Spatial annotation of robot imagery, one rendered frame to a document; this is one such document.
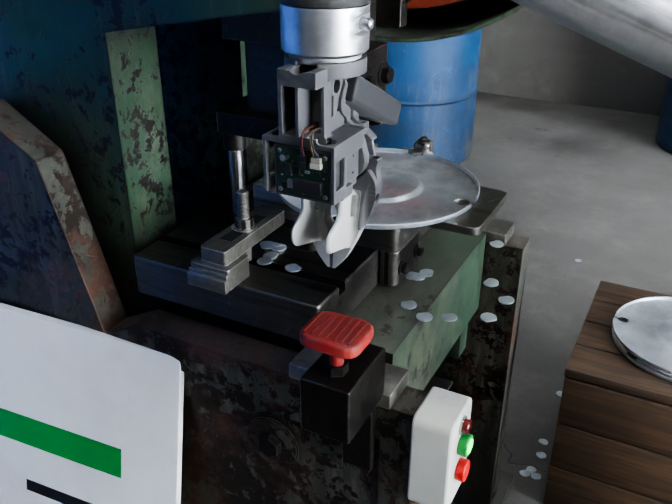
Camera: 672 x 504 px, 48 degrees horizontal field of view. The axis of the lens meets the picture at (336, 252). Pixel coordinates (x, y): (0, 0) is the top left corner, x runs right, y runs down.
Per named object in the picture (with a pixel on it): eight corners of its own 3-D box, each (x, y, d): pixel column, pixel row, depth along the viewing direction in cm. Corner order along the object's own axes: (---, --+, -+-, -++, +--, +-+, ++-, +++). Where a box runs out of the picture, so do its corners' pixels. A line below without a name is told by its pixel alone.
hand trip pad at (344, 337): (376, 379, 83) (378, 321, 80) (353, 410, 79) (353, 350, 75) (321, 362, 86) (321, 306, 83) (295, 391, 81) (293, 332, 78)
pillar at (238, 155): (249, 209, 112) (244, 119, 105) (241, 214, 110) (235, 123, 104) (237, 206, 113) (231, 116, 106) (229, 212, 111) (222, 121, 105)
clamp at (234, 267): (292, 242, 109) (290, 176, 104) (225, 294, 96) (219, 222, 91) (257, 233, 111) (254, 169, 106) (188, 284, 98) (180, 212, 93)
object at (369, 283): (441, 216, 131) (444, 184, 128) (319, 347, 96) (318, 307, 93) (294, 186, 143) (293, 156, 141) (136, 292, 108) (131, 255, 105)
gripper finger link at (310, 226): (281, 279, 72) (278, 191, 68) (311, 254, 77) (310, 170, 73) (309, 287, 71) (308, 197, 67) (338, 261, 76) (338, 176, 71)
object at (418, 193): (335, 141, 125) (335, 137, 125) (504, 171, 113) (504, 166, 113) (238, 203, 103) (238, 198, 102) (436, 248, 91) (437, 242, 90)
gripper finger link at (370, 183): (328, 224, 72) (328, 138, 68) (336, 217, 73) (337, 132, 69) (372, 234, 70) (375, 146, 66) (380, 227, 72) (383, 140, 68)
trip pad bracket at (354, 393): (382, 468, 94) (387, 338, 85) (347, 521, 86) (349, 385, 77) (339, 452, 96) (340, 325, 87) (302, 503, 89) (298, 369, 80)
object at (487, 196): (500, 271, 113) (509, 188, 106) (470, 315, 102) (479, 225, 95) (351, 236, 123) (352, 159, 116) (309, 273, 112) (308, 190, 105)
